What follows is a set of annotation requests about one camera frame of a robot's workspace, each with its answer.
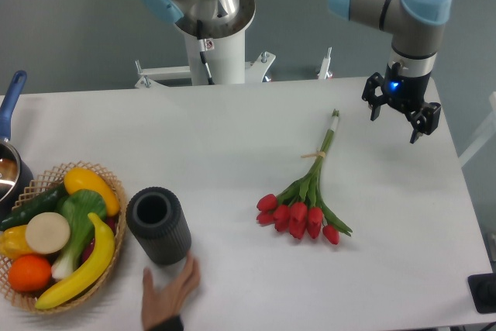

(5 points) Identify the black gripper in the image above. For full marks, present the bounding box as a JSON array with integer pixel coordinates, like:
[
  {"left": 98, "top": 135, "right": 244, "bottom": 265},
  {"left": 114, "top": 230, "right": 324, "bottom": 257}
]
[{"left": 362, "top": 63, "right": 442, "bottom": 143}]

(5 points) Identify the dark grey ribbed vase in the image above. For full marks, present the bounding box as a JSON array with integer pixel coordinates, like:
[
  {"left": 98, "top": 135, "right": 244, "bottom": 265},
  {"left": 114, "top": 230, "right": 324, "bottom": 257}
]
[{"left": 126, "top": 187, "right": 191, "bottom": 265}]

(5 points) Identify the dark sleeve forearm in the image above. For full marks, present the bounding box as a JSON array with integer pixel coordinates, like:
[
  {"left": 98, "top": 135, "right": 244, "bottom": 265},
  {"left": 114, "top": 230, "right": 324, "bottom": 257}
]
[{"left": 146, "top": 315, "right": 184, "bottom": 331}]

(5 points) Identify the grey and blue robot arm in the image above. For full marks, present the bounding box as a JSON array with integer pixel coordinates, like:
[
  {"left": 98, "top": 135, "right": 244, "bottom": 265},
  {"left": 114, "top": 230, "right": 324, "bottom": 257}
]
[{"left": 141, "top": 0, "right": 452, "bottom": 139}]

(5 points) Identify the bare human hand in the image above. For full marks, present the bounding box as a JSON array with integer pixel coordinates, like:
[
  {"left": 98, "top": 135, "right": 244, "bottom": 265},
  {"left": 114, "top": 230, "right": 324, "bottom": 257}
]
[{"left": 141, "top": 253, "right": 201, "bottom": 330}]

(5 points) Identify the red tulip bouquet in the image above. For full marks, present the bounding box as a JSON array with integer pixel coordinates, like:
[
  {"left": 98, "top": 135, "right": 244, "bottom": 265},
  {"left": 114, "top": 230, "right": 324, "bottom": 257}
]
[{"left": 257, "top": 109, "right": 353, "bottom": 245}]

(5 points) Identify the black device at edge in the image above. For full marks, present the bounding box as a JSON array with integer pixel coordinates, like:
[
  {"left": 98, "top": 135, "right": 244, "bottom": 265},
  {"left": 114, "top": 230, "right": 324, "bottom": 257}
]
[{"left": 467, "top": 273, "right": 495, "bottom": 314}]

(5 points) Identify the yellow banana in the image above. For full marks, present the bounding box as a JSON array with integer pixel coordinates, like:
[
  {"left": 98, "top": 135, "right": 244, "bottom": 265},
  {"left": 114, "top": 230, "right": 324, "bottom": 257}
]
[{"left": 35, "top": 212, "right": 115, "bottom": 310}]

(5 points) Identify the yellow lemon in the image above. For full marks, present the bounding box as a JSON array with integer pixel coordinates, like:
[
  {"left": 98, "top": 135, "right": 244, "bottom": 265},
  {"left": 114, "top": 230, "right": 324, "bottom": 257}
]
[{"left": 64, "top": 167, "right": 120, "bottom": 217}]

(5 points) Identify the green bok choy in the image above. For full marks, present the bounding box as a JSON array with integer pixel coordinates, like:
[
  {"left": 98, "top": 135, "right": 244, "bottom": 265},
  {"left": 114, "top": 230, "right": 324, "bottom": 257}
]
[{"left": 51, "top": 189, "right": 107, "bottom": 281}]

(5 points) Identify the green cucumber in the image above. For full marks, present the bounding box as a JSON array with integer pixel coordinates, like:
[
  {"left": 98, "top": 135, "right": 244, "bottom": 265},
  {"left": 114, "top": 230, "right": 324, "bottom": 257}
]
[{"left": 1, "top": 184, "right": 68, "bottom": 232}]

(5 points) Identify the woven wicker basket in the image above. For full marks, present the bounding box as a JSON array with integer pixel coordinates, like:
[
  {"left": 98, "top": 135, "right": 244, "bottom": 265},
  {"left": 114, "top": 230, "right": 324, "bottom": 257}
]
[{"left": 1, "top": 161, "right": 127, "bottom": 315}]

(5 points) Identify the beige round disc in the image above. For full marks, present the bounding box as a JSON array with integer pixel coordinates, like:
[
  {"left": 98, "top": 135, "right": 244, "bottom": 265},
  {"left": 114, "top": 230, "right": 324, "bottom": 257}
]
[{"left": 25, "top": 212, "right": 71, "bottom": 254}]

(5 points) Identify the orange fruit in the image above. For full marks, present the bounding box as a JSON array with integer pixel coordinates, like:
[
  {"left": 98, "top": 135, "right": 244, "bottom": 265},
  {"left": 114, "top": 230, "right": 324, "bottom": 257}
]
[{"left": 8, "top": 255, "right": 51, "bottom": 292}]

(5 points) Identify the yellow bell pepper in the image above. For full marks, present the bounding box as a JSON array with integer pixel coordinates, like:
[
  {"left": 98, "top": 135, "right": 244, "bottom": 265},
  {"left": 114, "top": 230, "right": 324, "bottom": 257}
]
[{"left": 1, "top": 225, "right": 35, "bottom": 260}]

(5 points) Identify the white frame at right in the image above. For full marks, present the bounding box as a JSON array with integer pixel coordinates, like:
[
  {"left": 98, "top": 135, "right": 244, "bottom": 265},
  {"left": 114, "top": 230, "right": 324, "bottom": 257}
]
[{"left": 459, "top": 91, "right": 495, "bottom": 167}]

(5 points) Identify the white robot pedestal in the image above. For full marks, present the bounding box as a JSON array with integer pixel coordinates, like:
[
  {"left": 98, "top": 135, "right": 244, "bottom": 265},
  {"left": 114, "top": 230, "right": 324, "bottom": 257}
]
[{"left": 135, "top": 0, "right": 276, "bottom": 88}]

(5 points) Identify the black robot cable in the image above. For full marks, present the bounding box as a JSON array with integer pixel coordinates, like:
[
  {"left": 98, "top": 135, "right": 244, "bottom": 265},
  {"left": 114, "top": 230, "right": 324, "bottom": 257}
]
[{"left": 195, "top": 19, "right": 215, "bottom": 86}]

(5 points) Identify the blue handled saucepan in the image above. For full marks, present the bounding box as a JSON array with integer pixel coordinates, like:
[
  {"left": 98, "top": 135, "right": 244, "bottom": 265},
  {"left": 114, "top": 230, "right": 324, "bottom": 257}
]
[{"left": 1, "top": 71, "right": 33, "bottom": 219}]

